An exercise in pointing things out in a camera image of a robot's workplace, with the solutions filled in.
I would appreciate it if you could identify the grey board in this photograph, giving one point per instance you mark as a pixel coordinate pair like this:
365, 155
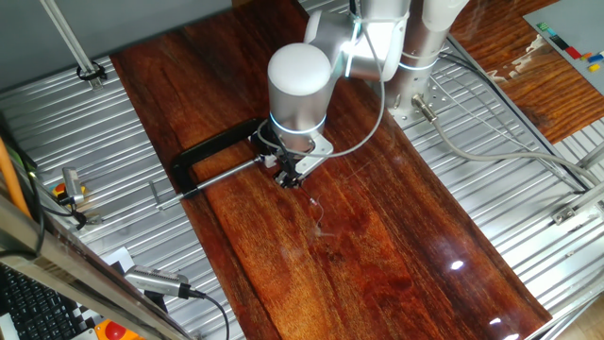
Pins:
575, 23

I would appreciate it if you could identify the red block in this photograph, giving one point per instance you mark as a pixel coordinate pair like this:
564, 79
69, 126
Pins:
573, 52

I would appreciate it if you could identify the orange tube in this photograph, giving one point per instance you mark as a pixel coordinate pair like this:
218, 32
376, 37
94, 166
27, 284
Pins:
10, 179

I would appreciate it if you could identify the checkered marker sheet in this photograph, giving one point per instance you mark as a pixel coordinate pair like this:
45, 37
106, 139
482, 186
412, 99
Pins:
120, 257

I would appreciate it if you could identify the green block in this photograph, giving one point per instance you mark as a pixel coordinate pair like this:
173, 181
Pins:
542, 26

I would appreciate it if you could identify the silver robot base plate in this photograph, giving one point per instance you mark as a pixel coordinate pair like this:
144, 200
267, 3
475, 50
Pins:
446, 101

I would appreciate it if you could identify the blue block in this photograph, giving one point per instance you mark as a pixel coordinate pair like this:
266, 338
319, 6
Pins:
595, 58

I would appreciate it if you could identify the silver camera mount bracket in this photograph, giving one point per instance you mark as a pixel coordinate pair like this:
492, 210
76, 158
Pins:
73, 184

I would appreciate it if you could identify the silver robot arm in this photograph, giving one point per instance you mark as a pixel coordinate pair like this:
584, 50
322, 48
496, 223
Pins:
299, 75

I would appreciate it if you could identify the silver aluminium pole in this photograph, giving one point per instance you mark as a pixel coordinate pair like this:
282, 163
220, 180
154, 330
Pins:
68, 35

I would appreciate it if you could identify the steel frame beam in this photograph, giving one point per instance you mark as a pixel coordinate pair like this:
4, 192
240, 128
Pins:
61, 266

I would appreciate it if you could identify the orange emergency stop box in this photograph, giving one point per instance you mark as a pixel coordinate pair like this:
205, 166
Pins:
115, 331

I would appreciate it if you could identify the yellow block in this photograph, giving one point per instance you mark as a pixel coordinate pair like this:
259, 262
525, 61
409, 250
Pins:
594, 67

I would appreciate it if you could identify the black block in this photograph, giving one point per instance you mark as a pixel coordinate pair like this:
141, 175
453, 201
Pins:
559, 42

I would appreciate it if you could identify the black keyboard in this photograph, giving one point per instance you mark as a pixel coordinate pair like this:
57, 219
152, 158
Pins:
33, 311

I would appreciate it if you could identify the aluminium profile bracket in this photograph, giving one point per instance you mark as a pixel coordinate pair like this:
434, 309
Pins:
564, 215

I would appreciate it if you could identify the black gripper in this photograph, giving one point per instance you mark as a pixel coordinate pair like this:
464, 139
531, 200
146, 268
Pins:
288, 163

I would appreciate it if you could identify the black C-clamp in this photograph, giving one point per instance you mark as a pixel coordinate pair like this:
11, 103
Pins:
189, 158

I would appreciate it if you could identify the silver ribbed camera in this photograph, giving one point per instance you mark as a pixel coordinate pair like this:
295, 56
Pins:
156, 282

